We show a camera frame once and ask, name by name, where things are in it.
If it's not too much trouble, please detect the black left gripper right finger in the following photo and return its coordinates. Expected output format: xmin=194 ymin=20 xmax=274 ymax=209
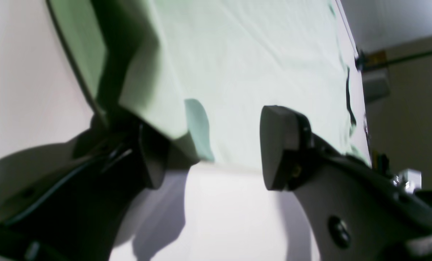
xmin=260 ymin=105 xmax=432 ymax=261

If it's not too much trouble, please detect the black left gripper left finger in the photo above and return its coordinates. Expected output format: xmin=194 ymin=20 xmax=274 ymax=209
xmin=0 ymin=113 xmax=171 ymax=261

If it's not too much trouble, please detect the light green T-shirt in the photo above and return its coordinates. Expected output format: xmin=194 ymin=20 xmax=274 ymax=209
xmin=47 ymin=0 xmax=370 ymax=170

